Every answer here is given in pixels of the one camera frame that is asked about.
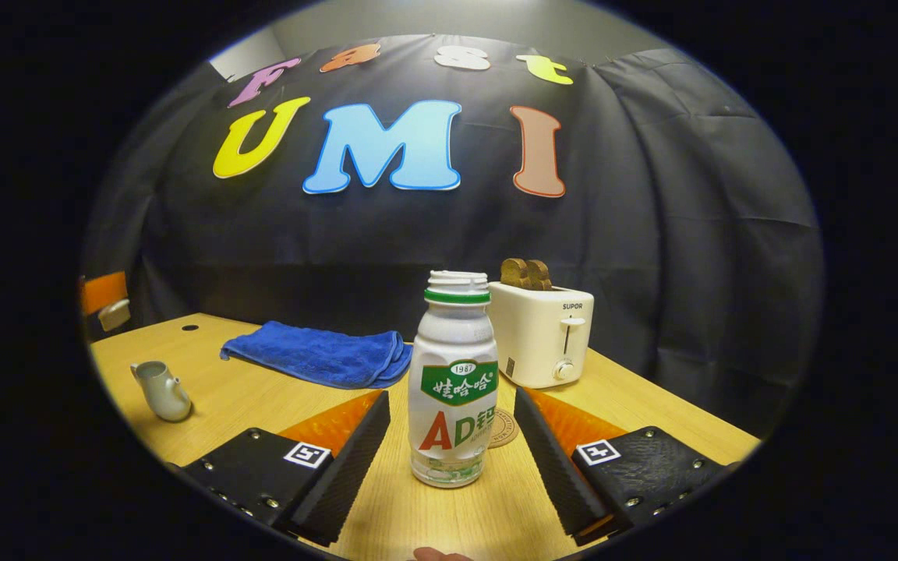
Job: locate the white teacup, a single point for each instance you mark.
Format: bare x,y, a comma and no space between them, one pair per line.
162,393

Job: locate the brown bread slice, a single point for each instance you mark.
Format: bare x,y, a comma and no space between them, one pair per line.
540,276
513,273

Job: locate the white water bottle green label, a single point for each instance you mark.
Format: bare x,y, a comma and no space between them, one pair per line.
453,343

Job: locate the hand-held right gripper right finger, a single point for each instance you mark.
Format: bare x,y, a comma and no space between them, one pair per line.
550,467

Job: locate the black backdrop cloth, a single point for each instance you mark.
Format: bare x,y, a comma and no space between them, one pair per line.
652,273

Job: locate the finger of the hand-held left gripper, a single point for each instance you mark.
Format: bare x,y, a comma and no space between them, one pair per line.
102,290

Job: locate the round wooden coaster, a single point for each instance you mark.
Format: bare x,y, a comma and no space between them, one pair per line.
505,428

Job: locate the white toaster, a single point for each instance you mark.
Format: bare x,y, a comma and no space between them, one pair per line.
535,335

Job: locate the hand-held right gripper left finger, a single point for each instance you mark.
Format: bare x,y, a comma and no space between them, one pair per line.
355,467

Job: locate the blue towel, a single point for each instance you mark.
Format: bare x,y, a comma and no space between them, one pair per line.
316,354

